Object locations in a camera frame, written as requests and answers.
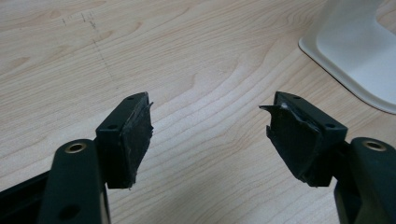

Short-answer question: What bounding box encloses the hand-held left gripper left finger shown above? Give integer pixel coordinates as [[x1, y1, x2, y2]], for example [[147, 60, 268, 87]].
[[95, 91, 155, 190]]

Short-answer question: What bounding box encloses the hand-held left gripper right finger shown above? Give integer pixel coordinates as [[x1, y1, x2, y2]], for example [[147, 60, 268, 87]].
[[259, 91, 348, 188]]

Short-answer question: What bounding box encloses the white plastic tray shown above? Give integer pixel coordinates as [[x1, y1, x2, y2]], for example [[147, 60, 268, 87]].
[[298, 0, 396, 115]]

